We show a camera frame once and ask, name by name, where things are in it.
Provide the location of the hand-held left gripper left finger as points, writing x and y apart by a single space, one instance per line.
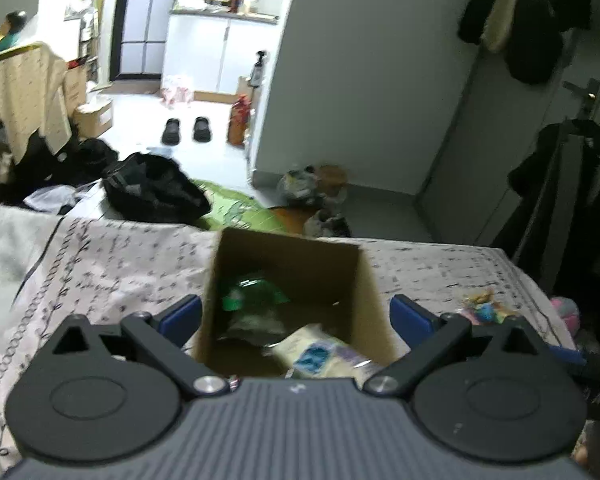
180 317

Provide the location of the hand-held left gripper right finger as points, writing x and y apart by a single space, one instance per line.
412 320

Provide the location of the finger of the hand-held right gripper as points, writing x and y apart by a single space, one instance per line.
567 355

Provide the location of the silver snack packet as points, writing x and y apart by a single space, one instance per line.
250 327

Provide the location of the pile of colourful snack packets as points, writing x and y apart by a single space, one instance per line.
485 310

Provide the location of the dark green snack packet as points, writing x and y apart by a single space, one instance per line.
252 292

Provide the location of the white blue snack packet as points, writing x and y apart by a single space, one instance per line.
320 355

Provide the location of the pink plush toy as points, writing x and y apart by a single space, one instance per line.
565 312

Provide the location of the patterned bed sheet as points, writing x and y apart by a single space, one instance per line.
130 270

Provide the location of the green floor mat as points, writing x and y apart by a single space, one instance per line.
240 210

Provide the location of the black duffel bag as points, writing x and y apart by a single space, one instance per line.
155 187

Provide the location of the black coat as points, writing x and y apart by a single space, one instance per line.
570 200

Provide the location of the brown round bowl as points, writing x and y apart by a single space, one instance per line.
332 177

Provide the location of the tied plastic trash bag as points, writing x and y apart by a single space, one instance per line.
300 187

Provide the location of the white garment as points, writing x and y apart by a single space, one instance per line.
50 199

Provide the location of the black clothes heap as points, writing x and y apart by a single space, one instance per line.
92 157

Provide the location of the grey room door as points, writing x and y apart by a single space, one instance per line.
480 150

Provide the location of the black slipper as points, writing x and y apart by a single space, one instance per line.
201 129
171 131

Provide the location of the white duvet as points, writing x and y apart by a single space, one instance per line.
5 250

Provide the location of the red plastic jug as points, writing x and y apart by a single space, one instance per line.
238 122

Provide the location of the low cardboard floor box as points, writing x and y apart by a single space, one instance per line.
95 120

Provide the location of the pink plastic pack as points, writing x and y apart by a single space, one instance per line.
177 91

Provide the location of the brown cardboard piece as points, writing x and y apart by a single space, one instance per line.
243 91

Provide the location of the tall cardboard box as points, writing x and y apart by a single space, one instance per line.
76 90

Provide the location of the black spray bottle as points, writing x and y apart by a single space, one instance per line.
257 70

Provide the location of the white kitchen cabinet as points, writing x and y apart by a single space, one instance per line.
195 50

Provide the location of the dotted cream tablecloth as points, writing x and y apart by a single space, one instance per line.
25 90

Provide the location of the black framed glass door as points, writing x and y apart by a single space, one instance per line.
140 20

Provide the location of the row of kitchen bottles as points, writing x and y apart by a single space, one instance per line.
215 2

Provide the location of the hanging black garment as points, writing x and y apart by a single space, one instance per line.
535 25

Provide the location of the hanging cream garment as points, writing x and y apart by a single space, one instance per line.
502 10

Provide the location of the dark-haired doll figure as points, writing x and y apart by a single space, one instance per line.
11 30

